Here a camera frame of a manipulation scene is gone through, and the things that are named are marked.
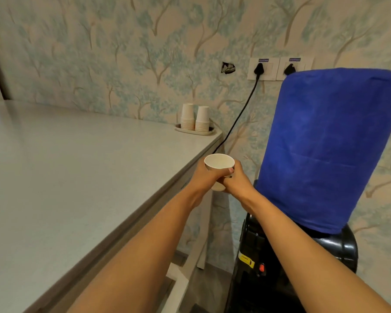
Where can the person's right hand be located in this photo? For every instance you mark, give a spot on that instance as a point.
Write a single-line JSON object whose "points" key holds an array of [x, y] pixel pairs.
{"points": [[239, 187]]}

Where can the person's left hand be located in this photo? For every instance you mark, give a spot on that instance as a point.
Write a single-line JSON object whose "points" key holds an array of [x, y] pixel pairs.
{"points": [[203, 180]]}

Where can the person's right fingers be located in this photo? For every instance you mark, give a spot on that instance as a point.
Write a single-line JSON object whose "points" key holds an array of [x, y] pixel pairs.
{"points": [[237, 166]]}

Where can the person's left thumb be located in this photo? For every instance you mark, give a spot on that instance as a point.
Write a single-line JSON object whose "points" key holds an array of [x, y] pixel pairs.
{"points": [[224, 172]]}

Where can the white paper cup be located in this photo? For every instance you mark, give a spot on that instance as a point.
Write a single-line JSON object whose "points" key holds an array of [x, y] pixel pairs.
{"points": [[219, 162]]}

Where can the person's left forearm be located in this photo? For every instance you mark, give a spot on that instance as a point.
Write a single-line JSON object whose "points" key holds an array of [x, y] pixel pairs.
{"points": [[143, 257]]}

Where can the person's right forearm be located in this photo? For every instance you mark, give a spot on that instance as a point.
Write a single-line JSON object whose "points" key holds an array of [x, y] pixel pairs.
{"points": [[299, 257]]}

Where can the white cup tray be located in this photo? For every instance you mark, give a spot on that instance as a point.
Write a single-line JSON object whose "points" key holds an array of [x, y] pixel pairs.
{"points": [[211, 131]]}

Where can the stack of white paper cups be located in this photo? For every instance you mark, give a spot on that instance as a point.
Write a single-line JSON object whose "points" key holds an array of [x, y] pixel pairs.
{"points": [[202, 119], [187, 117]]}

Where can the yellow dispenser label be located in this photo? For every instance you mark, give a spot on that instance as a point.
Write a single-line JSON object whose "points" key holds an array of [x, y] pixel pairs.
{"points": [[247, 261]]}

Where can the blue covered water bottle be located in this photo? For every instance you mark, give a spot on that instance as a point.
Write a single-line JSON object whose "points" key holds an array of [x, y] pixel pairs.
{"points": [[329, 143]]}

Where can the black power plug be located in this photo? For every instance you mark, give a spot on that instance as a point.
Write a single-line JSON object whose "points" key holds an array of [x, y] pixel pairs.
{"points": [[289, 69], [259, 69]]}

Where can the red dispenser tap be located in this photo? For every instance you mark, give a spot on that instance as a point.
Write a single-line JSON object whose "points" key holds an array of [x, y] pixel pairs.
{"points": [[262, 269]]}

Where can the black water dispenser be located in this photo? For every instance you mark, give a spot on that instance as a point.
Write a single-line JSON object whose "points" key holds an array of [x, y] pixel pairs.
{"points": [[340, 247]]}

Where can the white table frame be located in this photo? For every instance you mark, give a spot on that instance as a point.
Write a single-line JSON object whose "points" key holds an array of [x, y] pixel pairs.
{"points": [[202, 231]]}

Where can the white wall socket plate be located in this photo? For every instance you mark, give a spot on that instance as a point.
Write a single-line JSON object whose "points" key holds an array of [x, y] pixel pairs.
{"points": [[304, 66], [271, 70]]}

